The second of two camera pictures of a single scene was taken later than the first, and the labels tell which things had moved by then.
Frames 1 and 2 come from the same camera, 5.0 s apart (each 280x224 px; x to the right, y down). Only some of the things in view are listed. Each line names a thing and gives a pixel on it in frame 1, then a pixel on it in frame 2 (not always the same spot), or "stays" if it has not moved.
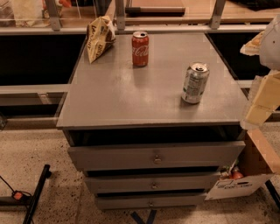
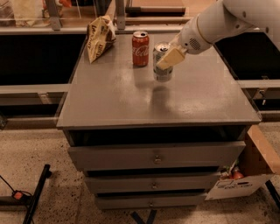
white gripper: x=270 y=48 to x=191 y=38
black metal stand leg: x=35 y=199 stays
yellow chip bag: x=101 y=33 stays
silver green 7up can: x=196 y=79 to x=161 y=74
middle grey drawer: x=152 y=183 stays
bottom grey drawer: x=151 y=200 stays
